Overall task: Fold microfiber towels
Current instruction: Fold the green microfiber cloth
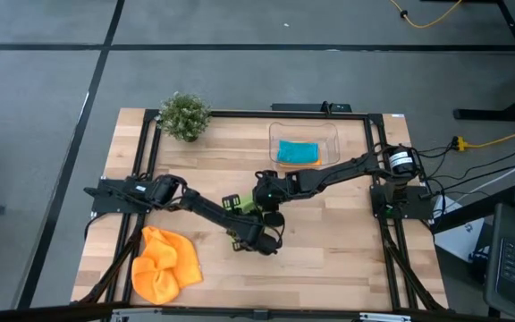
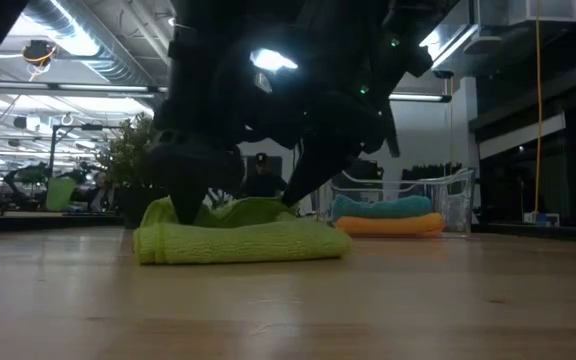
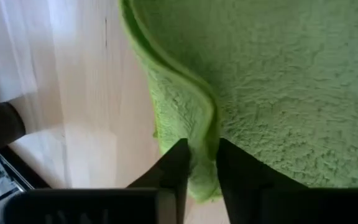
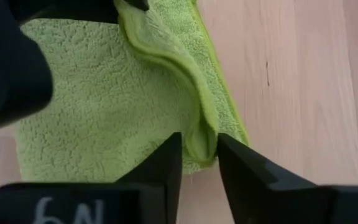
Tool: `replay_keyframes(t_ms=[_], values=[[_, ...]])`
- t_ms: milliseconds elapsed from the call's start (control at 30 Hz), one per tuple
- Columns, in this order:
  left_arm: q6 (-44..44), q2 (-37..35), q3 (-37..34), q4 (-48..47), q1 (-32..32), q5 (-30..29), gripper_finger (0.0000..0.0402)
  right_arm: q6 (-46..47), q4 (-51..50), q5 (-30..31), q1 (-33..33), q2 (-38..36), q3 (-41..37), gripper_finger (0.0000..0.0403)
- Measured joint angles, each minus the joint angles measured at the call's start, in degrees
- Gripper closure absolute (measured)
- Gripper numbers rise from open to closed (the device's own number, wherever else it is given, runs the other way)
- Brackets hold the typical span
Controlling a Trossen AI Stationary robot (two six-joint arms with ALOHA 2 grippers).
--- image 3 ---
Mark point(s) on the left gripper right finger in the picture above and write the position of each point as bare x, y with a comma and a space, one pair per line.
244, 177

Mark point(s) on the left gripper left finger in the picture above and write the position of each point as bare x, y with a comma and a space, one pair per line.
172, 174

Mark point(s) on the green microfiber towel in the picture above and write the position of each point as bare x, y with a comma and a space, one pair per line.
291, 93

